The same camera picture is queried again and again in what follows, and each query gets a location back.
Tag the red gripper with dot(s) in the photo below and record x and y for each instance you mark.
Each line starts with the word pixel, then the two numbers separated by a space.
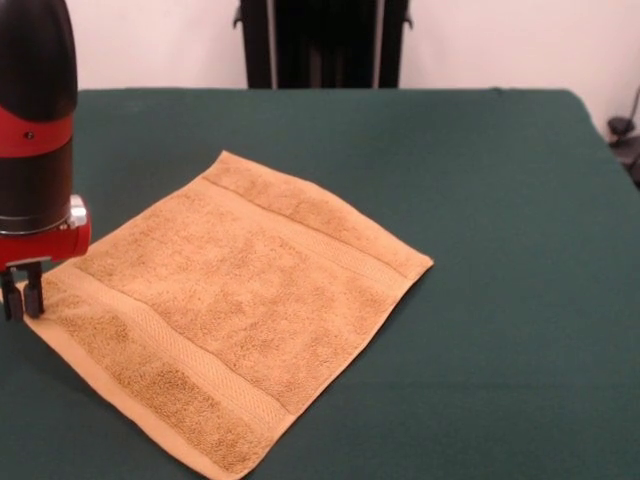
pixel 45 245

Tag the yellow terry towel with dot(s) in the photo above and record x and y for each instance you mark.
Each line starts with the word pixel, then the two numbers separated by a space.
pixel 225 310

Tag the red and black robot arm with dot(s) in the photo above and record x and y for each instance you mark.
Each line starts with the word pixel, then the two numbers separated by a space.
pixel 35 115

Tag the dark green table cloth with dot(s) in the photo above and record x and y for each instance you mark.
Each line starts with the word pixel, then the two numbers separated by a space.
pixel 500 300

